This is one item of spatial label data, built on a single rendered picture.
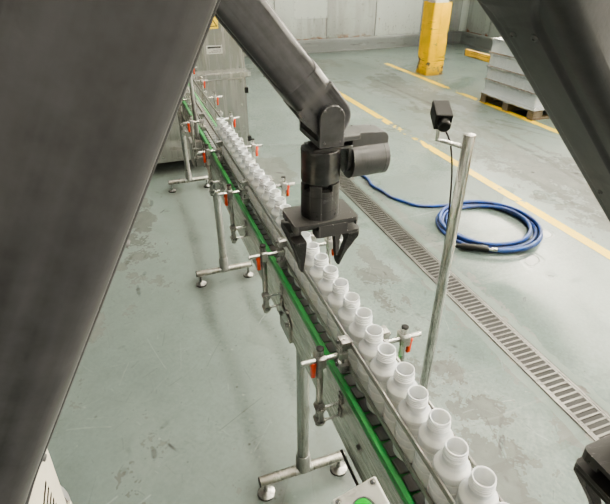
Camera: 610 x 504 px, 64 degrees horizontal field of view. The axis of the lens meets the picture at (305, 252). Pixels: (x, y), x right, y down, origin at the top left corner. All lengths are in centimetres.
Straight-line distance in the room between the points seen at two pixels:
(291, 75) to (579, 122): 44
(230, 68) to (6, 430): 454
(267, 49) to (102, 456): 203
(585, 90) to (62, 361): 21
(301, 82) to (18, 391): 51
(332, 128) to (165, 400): 203
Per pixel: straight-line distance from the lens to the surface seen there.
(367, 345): 103
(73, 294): 17
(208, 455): 228
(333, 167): 69
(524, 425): 254
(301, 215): 73
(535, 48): 22
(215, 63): 465
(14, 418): 20
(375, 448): 105
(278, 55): 62
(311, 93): 64
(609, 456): 54
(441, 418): 92
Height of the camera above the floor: 183
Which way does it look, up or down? 32 degrees down
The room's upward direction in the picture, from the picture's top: straight up
